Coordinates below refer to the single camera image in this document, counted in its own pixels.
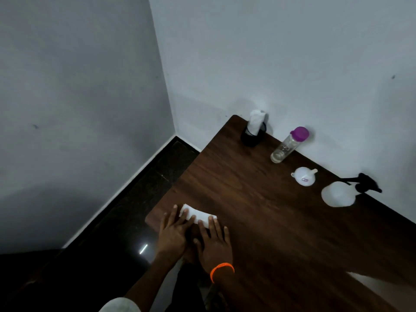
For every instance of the person's left hand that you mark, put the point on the person's left hand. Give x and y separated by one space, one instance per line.
172 238

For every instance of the person's right hand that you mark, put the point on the person's right hand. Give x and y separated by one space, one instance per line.
214 250

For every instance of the white wiping tissue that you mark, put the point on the white wiping tissue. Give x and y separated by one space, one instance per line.
200 213

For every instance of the white plastic funnel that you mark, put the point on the white plastic funnel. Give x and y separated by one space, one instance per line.
304 178

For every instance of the clear bottle with purple cap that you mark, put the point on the clear bottle with purple cap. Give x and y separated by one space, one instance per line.
282 151

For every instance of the purple bottle cap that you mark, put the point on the purple bottle cap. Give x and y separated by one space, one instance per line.
299 134

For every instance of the black spray head with tube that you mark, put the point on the black spray head with tube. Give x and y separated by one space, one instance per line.
365 185

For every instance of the person's right forearm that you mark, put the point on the person's right forearm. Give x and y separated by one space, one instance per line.
232 292

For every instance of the person's left forearm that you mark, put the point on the person's left forearm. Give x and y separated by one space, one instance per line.
152 285

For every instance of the person's left plaid sleeve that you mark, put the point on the person's left plaid sleeve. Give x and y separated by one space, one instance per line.
120 305

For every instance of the dark wooden table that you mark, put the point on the dark wooden table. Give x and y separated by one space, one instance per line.
260 207

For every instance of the white baseboard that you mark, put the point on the white baseboard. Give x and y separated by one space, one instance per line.
113 198

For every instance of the black round holder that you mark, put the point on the black round holder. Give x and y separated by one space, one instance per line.
250 141

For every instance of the white folded tissue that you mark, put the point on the white folded tissue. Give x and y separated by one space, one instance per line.
256 121

